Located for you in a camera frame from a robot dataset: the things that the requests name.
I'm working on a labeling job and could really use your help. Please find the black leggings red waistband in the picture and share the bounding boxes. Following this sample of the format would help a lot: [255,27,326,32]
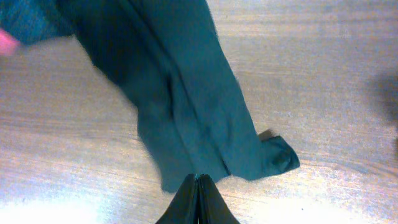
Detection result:
[1,0,300,192]

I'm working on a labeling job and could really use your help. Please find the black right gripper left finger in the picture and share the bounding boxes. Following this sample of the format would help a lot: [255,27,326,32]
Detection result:
[155,174,198,224]

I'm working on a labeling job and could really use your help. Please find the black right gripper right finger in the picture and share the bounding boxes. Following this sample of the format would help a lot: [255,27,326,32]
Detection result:
[198,175,239,224]

